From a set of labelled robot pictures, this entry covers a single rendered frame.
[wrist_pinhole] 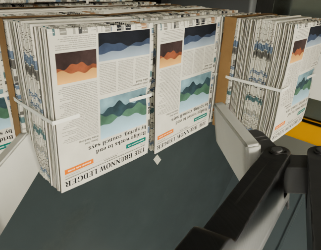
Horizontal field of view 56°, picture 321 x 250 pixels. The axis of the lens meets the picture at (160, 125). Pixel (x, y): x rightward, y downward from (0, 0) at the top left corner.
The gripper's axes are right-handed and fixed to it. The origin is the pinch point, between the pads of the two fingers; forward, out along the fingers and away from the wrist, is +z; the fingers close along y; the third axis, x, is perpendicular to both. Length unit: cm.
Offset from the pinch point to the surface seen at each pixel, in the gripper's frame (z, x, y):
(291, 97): 72, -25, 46
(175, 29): 64, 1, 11
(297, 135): 109, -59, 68
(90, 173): 48, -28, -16
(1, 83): 57, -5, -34
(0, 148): 56, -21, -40
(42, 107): 45, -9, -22
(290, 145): 327, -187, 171
